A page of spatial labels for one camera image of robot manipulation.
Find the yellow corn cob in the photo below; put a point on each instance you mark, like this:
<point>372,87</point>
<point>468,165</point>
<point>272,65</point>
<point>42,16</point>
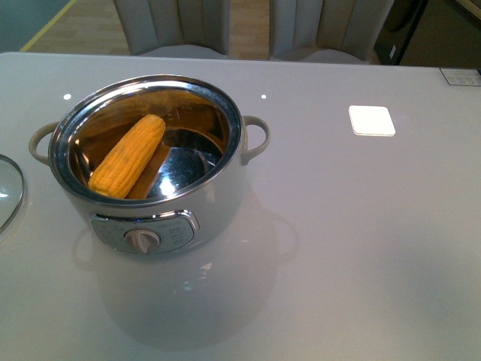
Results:
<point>120,169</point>

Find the glass pot lid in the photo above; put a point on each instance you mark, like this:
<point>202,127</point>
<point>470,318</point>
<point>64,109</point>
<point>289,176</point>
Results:
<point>12,191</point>

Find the white electric cooking pot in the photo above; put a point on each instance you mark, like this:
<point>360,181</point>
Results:
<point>192,186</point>

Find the left beige upholstered chair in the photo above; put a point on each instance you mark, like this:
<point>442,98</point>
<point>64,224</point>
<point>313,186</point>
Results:
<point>176,29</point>

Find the beige upholstered chair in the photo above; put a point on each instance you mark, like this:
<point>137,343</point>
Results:
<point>326,31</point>
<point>176,29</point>

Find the right beige upholstered chair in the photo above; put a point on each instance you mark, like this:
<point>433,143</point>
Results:
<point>326,31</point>

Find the black white table label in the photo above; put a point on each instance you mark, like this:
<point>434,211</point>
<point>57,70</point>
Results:
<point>462,76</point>

